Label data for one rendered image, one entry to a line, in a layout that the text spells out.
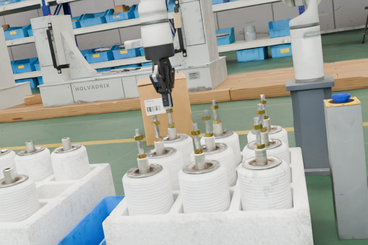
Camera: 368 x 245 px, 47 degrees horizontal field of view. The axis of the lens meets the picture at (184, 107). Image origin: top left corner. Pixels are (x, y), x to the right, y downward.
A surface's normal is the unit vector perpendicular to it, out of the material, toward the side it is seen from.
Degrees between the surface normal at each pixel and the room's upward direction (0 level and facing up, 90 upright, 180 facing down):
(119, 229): 90
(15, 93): 90
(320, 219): 0
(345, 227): 90
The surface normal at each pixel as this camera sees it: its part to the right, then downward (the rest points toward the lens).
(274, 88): -0.30, 0.22
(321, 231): -0.15, -0.97
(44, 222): 0.95, -0.09
